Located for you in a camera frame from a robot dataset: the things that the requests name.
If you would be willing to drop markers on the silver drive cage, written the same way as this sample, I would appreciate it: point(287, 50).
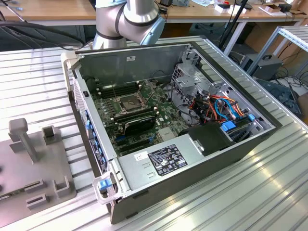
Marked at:
point(190, 80)

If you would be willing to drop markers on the silver chipset heat sink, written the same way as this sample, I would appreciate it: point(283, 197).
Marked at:
point(166, 134)

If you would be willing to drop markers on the white barcode label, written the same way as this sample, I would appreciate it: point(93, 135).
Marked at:
point(141, 156)

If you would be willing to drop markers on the dark equipment case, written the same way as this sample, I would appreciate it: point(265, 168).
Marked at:
point(268, 68)

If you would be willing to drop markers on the dark blue bag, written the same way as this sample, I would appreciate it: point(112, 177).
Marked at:
point(276, 92)

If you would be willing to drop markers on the long wooden desk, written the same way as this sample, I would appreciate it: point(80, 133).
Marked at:
point(48, 13)

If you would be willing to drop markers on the aluminium profile frame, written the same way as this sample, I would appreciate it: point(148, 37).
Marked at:
point(293, 36)

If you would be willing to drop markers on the black plastic shroud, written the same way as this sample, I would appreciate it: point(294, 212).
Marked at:
point(209, 140)

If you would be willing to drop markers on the flat brown cardboard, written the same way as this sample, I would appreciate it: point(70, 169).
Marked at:
point(300, 6)

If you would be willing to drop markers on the hard disk in blue carrier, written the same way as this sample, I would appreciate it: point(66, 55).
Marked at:
point(228, 126)

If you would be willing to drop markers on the open grey PC case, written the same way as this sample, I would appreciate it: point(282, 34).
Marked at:
point(204, 178)

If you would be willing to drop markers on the black expansion slot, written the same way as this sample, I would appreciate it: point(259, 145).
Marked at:
point(128, 151)
point(134, 143)

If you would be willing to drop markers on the black graphics card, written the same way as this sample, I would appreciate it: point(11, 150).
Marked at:
point(140, 125)

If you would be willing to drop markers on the CPU socket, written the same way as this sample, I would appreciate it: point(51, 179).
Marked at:
point(130, 104)

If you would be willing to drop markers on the blue expansion slot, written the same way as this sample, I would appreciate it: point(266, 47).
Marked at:
point(121, 138)

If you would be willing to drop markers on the silver power supply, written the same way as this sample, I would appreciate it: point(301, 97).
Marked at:
point(134, 176)

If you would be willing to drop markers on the brown cardboard box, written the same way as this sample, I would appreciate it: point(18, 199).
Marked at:
point(261, 36)

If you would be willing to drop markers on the black tripod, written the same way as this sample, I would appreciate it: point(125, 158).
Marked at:
point(238, 14)

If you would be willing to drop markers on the spare green RAM stick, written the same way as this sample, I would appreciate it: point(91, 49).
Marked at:
point(9, 195)

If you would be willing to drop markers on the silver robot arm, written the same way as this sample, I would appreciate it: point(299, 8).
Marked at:
point(134, 14)

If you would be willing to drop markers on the installed green RAM stick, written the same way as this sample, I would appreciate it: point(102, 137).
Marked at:
point(134, 116)

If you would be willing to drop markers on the black power supply label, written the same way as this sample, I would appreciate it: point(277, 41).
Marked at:
point(167, 160)

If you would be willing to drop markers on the white case sticker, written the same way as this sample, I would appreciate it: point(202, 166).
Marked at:
point(130, 58)

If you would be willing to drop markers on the small white box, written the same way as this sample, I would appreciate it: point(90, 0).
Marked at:
point(220, 9)

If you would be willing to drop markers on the grey parts rack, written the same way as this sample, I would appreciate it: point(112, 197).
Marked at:
point(48, 166)

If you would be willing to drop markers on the open cardboard box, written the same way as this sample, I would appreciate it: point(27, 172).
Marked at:
point(268, 10)

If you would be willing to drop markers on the black RAM slot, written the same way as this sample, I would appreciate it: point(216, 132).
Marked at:
point(127, 84)
point(127, 88)

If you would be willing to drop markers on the green motherboard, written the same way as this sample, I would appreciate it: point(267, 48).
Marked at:
point(168, 113)

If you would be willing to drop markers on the blue plastic latch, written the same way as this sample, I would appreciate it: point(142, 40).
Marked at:
point(104, 185)

